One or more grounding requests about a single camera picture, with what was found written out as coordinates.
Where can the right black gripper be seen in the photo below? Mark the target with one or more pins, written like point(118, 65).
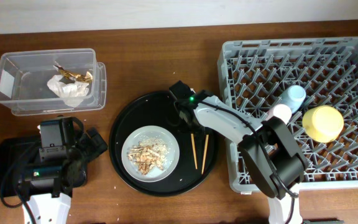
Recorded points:
point(200, 130)

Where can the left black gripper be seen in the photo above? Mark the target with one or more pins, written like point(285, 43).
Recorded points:
point(92, 151)

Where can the wooden chopstick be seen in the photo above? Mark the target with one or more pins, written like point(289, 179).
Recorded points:
point(205, 153)
point(194, 150)

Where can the grey plate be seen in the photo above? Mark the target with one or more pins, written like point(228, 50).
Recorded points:
point(151, 132)

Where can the white napkin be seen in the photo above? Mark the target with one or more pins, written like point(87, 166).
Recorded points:
point(68, 90)

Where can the food scraps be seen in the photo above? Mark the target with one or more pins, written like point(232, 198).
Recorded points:
point(148, 154)

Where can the gold snack wrapper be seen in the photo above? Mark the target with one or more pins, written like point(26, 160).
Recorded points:
point(87, 78)

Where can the pink plastic cup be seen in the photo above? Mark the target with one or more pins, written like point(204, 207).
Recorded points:
point(280, 111)

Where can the blue plastic cup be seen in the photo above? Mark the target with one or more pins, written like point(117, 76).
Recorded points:
point(293, 97)

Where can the yellow plastic bowl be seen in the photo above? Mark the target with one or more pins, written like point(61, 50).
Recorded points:
point(323, 123)

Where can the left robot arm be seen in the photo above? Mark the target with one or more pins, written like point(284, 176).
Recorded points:
point(59, 176)

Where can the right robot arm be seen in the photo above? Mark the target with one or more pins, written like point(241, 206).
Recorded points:
point(272, 157)

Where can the clear plastic waste bin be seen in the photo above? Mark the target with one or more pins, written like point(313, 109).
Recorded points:
point(24, 77)

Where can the grey dishwasher rack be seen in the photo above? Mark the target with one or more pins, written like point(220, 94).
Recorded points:
point(254, 73)

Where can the round black serving tray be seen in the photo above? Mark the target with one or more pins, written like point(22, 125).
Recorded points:
point(157, 109)

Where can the black rectangular tray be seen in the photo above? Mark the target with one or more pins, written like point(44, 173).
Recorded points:
point(10, 150)

